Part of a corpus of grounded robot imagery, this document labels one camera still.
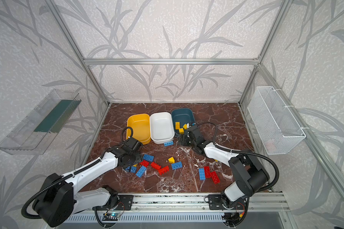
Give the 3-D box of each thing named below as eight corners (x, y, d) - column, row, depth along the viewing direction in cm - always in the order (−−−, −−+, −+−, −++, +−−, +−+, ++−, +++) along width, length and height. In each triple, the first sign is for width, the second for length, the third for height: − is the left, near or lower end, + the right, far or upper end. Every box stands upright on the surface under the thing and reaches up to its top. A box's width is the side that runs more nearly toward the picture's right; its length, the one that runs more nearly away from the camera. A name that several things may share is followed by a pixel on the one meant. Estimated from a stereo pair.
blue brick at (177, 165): (172, 170, 87) (172, 168, 85) (171, 165, 89) (170, 163, 87) (182, 167, 88) (182, 165, 86) (181, 162, 90) (181, 160, 88)
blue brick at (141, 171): (135, 174, 85) (135, 173, 83) (142, 165, 88) (141, 164, 87) (141, 178, 84) (140, 177, 82) (147, 168, 87) (147, 167, 86)
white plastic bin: (152, 146, 97) (150, 141, 92) (150, 117, 113) (149, 112, 108) (175, 142, 99) (175, 138, 94) (171, 115, 115) (170, 110, 110)
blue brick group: (199, 180, 83) (199, 179, 81) (198, 169, 87) (199, 168, 85) (204, 180, 83) (205, 179, 81) (203, 169, 87) (204, 168, 85)
